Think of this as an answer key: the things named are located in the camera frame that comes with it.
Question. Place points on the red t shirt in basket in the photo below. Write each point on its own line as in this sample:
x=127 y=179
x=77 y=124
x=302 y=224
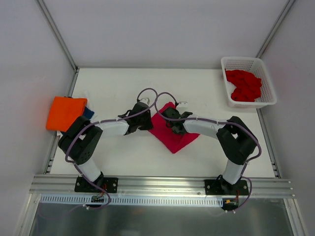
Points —
x=247 y=85

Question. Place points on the magenta t shirt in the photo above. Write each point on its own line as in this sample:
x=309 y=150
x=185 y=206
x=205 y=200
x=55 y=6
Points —
x=163 y=132

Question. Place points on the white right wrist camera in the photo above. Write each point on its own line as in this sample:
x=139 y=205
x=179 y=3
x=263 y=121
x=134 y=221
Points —
x=182 y=104

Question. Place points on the white plastic basket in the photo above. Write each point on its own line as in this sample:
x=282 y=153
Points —
x=257 y=67

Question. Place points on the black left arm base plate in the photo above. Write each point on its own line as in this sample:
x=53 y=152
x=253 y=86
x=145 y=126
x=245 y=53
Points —
x=109 y=184

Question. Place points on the folded orange t shirt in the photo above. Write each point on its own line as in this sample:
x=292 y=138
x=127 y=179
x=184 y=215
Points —
x=63 y=112

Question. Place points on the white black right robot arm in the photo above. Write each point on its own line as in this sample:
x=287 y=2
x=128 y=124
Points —
x=235 y=139

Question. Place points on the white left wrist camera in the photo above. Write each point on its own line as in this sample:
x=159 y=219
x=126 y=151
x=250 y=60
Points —
x=145 y=101

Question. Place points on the folded blue t shirt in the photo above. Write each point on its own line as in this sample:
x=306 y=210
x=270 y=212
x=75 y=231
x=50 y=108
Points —
x=87 y=113

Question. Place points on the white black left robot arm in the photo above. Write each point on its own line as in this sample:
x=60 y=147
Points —
x=80 y=140

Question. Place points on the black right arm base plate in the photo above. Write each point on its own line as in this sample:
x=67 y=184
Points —
x=222 y=187

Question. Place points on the white slotted cable duct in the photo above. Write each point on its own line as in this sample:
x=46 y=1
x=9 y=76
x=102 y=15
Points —
x=132 y=200

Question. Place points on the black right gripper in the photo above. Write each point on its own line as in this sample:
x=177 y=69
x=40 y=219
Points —
x=173 y=122

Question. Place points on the aluminium mounting rail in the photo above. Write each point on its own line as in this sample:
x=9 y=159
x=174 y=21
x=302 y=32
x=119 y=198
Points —
x=163 y=186

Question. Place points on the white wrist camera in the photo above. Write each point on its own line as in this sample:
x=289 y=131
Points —
x=145 y=101
x=182 y=104

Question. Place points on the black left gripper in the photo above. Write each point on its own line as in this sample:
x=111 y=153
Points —
x=146 y=120

